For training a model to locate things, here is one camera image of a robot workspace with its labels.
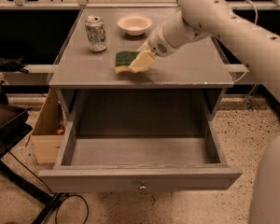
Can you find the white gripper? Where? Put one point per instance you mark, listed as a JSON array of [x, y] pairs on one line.
[[158, 44]]

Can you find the green and yellow sponge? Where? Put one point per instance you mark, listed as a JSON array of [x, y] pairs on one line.
[[123, 60]]

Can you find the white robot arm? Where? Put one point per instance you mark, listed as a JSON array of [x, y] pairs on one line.
[[252, 45]]

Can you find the open grey top drawer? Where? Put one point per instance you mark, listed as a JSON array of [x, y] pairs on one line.
[[189, 157]]

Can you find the white ceramic bowl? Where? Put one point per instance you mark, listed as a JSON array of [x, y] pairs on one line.
[[134, 24]]

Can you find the grey wooden cabinet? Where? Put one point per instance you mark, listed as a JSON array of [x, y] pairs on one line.
[[181, 89]]

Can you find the crushed aluminium soda can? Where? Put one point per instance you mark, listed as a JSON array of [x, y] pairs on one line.
[[95, 29]]

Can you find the cardboard box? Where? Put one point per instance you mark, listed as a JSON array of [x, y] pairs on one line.
[[48, 131]]

